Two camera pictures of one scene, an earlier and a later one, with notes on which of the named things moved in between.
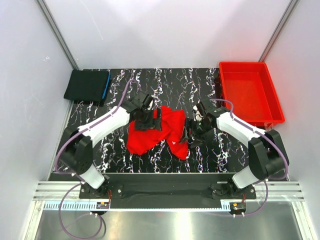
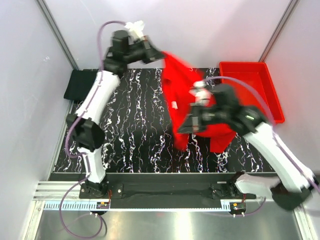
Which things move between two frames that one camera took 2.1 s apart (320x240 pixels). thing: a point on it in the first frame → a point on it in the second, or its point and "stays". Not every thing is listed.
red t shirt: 172,130 → 178,78
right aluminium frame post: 279,30 stays
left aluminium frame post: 63,43 stays
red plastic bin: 249,86 stays
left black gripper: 153,124 → 150,53
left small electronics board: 102,205 stays
